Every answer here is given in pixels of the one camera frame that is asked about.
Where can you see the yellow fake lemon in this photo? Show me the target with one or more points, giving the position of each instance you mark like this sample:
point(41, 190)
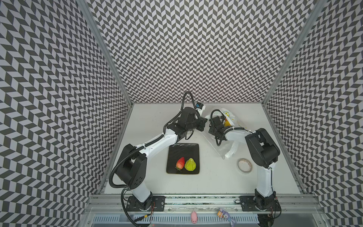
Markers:
point(227, 123)

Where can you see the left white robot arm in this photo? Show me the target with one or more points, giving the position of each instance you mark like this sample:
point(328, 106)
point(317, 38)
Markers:
point(130, 169)

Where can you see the beige masking tape roll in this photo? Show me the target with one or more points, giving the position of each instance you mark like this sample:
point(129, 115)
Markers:
point(244, 166)

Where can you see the white plastic bag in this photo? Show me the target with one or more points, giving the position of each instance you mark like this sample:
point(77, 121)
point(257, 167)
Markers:
point(234, 134)

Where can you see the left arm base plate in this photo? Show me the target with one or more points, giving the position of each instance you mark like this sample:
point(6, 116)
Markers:
point(155, 203)

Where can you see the pink toy figure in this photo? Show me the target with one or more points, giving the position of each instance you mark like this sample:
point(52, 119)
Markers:
point(194, 217)

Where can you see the purple toy figure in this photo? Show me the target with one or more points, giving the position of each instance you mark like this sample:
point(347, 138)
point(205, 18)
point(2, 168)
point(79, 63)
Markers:
point(226, 216)

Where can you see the black square mat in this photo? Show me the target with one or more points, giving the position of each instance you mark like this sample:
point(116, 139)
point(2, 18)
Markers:
point(186, 150)

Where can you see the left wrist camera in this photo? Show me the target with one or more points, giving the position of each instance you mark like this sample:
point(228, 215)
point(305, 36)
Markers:
point(200, 106)

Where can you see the aluminium front rail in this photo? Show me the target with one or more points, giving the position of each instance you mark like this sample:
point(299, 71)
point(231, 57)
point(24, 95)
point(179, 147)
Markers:
point(173, 203)

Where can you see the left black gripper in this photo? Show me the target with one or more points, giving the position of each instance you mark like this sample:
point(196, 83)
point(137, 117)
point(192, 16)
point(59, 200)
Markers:
point(203, 121)

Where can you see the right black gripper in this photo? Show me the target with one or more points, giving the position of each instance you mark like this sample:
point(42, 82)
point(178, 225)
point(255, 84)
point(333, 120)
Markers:
point(213, 128)

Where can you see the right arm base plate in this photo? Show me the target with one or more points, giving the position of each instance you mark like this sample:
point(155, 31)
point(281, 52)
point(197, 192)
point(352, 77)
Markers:
point(259, 203)

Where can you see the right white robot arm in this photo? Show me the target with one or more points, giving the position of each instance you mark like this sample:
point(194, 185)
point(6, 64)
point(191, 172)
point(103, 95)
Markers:
point(263, 151)

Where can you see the red fake strawberry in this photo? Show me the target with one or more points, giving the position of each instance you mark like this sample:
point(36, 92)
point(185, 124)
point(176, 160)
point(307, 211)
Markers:
point(180, 164)

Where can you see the green fake fruit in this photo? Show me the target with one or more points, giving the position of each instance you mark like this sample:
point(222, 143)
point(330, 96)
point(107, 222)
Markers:
point(190, 165)

